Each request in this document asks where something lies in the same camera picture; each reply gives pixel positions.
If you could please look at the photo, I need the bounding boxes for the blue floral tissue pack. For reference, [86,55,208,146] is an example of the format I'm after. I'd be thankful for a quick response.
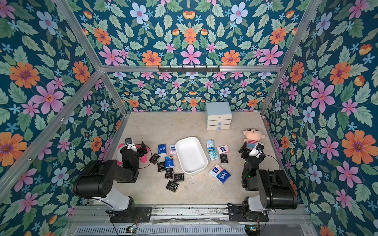
[164,155,174,169]

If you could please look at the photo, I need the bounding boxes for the pink floral Tempo tissue pack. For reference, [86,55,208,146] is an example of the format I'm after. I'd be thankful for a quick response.
[169,144,177,155]

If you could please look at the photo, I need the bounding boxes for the teal cartoon tissue pack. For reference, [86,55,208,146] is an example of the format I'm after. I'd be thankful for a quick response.
[208,149,219,161]

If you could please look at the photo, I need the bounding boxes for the white blue Tempo tissue pack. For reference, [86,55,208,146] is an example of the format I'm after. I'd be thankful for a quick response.
[209,164,223,178]

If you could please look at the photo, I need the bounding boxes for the light blue cartoon tissue pack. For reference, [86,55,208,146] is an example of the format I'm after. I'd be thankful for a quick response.
[206,140,215,150]

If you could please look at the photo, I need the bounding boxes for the white plastic storage box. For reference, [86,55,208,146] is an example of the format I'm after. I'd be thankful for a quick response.
[175,136,208,175]

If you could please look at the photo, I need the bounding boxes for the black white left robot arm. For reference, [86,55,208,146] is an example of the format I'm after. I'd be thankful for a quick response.
[72,138,151,223]

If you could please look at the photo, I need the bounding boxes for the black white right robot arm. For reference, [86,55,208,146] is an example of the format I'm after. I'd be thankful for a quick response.
[239,141,298,221]

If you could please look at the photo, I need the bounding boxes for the pink white striped plush toy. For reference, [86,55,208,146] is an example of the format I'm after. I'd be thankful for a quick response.
[116,144,151,166]

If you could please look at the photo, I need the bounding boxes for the pink bald baby doll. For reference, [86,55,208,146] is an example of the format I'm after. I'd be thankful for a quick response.
[243,128,265,149]

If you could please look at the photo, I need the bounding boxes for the black Face tissue pack upper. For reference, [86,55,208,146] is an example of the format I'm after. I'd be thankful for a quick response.
[149,153,161,165]

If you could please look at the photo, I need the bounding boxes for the dark blue Tempo tissue pack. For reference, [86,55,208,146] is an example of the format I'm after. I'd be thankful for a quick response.
[158,144,167,156]

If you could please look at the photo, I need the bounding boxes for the black Face tissue pack far-right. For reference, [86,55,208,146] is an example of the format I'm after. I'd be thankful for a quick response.
[220,154,228,164]

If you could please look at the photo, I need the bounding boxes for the black Face tissue pack left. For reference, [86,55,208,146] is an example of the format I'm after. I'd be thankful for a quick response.
[157,161,166,173]

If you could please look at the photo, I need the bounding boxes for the black Face tissue pack middle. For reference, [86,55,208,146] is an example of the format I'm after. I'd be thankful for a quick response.
[164,168,174,180]

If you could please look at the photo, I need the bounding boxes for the pale blue mini drawer chest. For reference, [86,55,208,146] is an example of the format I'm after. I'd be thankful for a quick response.
[206,102,232,131]

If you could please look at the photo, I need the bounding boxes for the black Face tissue pack right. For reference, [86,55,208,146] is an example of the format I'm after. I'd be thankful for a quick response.
[173,173,185,183]

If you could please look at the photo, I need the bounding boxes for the black Face tissue pack bottom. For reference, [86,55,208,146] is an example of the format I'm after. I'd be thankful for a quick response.
[165,181,179,192]

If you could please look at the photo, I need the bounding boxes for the white ventilation grille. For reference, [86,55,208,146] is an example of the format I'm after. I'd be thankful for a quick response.
[74,225,247,236]

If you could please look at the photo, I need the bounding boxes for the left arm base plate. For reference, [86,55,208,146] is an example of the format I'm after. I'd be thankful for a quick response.
[110,206,152,223]

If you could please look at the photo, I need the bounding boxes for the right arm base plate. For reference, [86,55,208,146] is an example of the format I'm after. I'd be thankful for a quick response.
[227,203,269,223]

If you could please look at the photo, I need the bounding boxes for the black wall hook rail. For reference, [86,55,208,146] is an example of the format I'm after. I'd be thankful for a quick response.
[158,65,221,73]

